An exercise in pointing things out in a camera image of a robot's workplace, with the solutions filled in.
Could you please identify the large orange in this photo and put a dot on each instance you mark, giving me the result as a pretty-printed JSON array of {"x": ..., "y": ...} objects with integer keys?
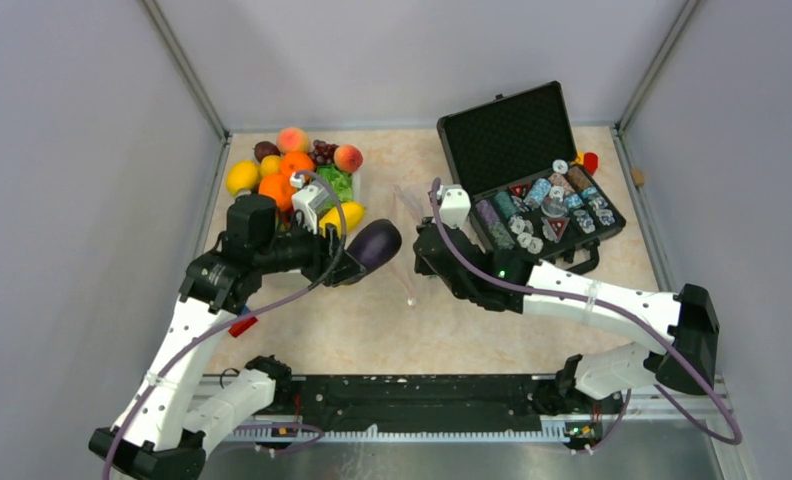
[{"x": 277, "y": 186}]

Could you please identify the yellow lemon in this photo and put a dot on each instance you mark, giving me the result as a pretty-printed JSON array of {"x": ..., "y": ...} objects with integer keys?
[{"x": 243, "y": 176}]

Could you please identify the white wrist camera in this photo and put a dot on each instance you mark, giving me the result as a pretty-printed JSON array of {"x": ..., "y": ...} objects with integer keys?
[
  {"x": 311, "y": 199},
  {"x": 454, "y": 205}
]

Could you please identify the dark grapes bunch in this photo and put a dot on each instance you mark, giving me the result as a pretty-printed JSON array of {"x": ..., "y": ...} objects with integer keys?
[{"x": 322, "y": 152}]

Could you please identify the white fruit tray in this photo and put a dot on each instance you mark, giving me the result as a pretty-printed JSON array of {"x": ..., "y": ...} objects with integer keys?
[{"x": 291, "y": 279}]

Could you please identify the small orange tangerine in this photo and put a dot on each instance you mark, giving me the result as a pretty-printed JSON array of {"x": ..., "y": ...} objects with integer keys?
[{"x": 295, "y": 161}]

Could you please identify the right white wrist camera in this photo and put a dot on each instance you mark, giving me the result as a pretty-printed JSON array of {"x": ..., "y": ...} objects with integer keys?
[{"x": 454, "y": 205}]

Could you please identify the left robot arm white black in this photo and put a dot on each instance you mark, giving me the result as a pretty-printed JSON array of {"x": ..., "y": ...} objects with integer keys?
[{"x": 161, "y": 435}]

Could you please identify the dark plum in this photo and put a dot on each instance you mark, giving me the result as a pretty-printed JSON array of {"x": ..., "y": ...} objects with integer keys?
[{"x": 264, "y": 149}]

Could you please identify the peach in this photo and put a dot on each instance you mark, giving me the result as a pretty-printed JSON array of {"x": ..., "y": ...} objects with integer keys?
[
  {"x": 293, "y": 139},
  {"x": 348, "y": 158}
]

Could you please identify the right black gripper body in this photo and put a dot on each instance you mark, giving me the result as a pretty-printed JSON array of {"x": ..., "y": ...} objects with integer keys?
[{"x": 458, "y": 287}]

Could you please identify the yellow mango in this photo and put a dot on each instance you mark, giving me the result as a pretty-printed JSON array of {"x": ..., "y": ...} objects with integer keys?
[{"x": 353, "y": 214}]

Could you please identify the green lettuce leaf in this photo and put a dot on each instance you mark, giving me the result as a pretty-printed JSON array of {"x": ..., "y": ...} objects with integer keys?
[{"x": 341, "y": 182}]

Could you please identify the black poker chip case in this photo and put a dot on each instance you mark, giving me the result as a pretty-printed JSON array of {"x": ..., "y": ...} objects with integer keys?
[{"x": 514, "y": 157}]

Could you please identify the red small object behind case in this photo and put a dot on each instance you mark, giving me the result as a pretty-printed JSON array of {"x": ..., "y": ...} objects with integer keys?
[{"x": 589, "y": 161}]

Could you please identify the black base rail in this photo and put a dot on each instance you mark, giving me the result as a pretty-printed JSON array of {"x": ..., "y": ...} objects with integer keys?
[{"x": 471, "y": 404}]

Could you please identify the clear zip top bag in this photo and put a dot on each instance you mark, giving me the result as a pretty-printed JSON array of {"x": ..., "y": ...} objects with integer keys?
[{"x": 408, "y": 208}]

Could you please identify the red blue block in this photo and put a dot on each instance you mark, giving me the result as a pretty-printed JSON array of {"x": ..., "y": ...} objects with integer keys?
[{"x": 242, "y": 326}]

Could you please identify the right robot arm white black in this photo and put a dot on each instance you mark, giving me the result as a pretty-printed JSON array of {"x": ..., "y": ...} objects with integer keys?
[{"x": 672, "y": 338}]

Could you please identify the purple eggplant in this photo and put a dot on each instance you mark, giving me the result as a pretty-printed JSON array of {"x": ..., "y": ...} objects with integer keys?
[{"x": 376, "y": 244}]

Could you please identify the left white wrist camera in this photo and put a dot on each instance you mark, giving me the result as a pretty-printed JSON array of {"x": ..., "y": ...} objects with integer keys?
[{"x": 311, "y": 199}]

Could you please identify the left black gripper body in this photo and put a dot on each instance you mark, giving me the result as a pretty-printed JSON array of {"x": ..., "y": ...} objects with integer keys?
[{"x": 320, "y": 265}]

